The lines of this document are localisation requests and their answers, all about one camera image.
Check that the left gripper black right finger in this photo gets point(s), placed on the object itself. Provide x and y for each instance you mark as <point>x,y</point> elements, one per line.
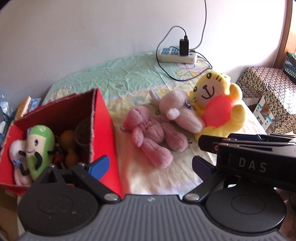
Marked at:
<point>213,180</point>

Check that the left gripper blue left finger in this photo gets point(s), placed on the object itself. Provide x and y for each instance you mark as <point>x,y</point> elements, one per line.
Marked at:
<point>89,176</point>

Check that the green bean plush toy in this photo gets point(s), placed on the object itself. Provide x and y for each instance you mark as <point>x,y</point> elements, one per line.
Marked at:
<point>39,150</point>

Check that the pink teddy bear plush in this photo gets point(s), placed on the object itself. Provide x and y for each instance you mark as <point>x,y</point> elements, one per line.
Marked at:
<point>154,135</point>

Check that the white rabbit plush blue bow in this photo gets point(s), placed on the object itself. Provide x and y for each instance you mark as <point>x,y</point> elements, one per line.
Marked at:
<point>175,107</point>

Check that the yellow tiger plush toy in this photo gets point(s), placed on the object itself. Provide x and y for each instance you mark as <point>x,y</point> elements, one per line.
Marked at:
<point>217,101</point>

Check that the red cardboard box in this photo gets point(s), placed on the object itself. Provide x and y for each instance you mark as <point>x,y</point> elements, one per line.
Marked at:
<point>66,114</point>

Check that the white blue folding stool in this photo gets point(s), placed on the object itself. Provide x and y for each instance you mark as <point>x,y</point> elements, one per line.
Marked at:
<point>262,112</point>

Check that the small white rabbit plush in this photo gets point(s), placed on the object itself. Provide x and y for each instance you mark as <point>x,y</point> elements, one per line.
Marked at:
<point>17,153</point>

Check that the floral brown cloth cover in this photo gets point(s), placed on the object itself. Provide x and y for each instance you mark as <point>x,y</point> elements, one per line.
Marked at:
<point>278,91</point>

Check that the cartoon print bed sheet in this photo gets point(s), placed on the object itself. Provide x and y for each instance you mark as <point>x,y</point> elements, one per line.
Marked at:
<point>124,84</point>

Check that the yellow book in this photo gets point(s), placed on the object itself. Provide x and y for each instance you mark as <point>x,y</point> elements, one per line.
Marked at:
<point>23,108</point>

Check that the blue plastic bag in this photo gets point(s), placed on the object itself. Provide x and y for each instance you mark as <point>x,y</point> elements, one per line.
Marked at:
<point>6,111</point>

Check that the white power strip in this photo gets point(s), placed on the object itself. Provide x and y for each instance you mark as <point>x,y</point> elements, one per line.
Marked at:
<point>172,55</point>

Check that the black charger adapter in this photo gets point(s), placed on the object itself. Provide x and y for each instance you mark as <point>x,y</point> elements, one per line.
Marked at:
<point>184,46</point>

